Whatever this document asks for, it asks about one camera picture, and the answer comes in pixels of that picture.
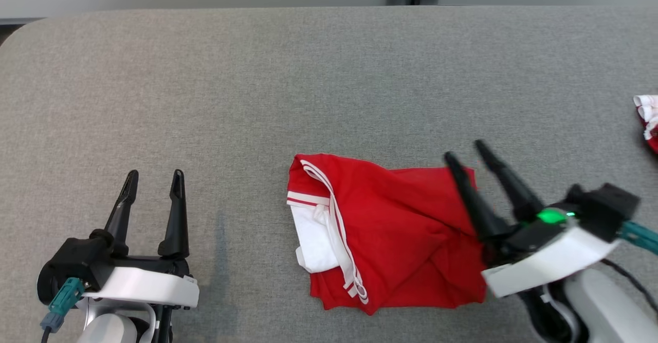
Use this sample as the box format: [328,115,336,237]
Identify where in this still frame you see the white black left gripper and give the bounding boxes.
[82,169,200,311]

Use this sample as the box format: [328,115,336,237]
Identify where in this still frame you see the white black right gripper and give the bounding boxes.
[444,139,620,299]

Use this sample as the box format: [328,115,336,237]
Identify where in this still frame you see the red white jersey shirt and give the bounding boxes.
[286,153,488,316]

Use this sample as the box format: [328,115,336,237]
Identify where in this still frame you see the red white shorts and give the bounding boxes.
[633,95,658,154]

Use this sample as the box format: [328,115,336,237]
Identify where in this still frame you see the teal left cable connector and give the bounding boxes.
[40,277,86,334]

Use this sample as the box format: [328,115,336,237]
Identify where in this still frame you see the teal cable connector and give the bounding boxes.
[617,220,658,256]
[40,277,86,334]

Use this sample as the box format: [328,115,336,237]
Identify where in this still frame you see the teal right cable connector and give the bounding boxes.
[617,220,658,256]

